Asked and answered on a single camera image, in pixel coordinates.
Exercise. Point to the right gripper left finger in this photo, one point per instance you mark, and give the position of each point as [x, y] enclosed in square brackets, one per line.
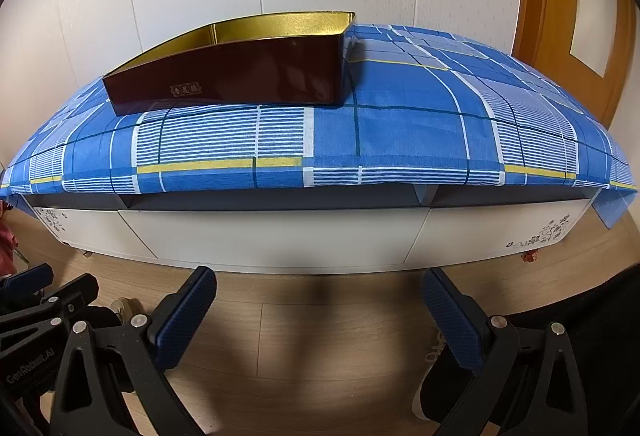
[100, 364]

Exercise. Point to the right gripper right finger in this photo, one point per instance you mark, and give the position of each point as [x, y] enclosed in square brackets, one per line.
[528, 378]

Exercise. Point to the white sneaker shoe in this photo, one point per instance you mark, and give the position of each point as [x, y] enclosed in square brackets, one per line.
[442, 385]

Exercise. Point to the red fabric bag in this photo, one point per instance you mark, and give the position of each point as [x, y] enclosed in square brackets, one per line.
[8, 243]

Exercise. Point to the white low cabinet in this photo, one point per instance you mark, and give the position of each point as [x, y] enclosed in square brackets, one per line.
[328, 230]

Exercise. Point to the blue plaid cloth cover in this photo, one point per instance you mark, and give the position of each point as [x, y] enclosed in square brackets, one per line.
[423, 107]

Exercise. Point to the dark red gold-lined box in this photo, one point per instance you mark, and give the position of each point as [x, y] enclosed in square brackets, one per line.
[289, 58]

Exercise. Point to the wooden door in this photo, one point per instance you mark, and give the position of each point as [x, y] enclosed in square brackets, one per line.
[586, 46]

